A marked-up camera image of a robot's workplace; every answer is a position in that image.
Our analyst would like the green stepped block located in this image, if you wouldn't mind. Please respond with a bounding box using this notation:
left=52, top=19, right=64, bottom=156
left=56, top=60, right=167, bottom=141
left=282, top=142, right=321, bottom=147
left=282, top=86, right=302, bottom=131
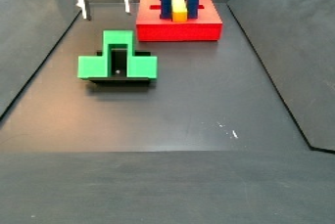
left=78, top=30, right=159, bottom=80

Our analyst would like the black angled fixture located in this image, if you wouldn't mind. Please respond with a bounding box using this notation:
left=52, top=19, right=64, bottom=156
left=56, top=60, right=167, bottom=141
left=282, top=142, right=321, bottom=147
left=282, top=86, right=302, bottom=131
left=88, top=48, right=151, bottom=84

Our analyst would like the red base board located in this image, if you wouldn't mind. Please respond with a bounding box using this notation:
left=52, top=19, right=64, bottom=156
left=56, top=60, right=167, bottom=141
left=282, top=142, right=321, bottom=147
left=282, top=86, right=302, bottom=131
left=137, top=0, right=224, bottom=42

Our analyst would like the yellow long bar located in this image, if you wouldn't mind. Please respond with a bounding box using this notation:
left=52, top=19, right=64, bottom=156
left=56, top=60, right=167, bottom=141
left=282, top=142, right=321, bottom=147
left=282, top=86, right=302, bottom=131
left=172, top=0, right=188, bottom=22

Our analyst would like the dark blue right post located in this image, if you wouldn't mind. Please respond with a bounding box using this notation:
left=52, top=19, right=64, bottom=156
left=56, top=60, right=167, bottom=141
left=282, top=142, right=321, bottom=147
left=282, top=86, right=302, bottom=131
left=160, top=0, right=172, bottom=19

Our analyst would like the dark blue post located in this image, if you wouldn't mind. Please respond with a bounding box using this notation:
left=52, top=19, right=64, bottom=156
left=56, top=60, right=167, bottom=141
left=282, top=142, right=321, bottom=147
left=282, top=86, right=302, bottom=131
left=188, top=0, right=199, bottom=19
left=160, top=0, right=172, bottom=19

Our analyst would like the dark blue left post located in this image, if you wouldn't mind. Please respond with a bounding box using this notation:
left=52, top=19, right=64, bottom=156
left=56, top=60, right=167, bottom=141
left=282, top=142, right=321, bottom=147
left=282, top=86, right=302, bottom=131
left=188, top=0, right=199, bottom=19

